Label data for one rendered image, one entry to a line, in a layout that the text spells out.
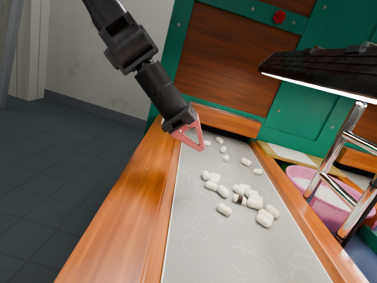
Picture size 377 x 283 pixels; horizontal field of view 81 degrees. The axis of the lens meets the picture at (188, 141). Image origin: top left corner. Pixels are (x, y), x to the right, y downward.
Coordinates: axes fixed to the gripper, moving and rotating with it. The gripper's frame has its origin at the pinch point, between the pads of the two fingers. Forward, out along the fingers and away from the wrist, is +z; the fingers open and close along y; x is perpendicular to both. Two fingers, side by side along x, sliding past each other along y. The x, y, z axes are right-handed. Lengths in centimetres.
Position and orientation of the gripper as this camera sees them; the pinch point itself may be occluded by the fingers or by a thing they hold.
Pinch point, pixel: (200, 147)
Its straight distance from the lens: 48.4
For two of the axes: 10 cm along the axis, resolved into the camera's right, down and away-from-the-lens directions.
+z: 5.5, 7.9, 2.7
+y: 0.3, -3.4, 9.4
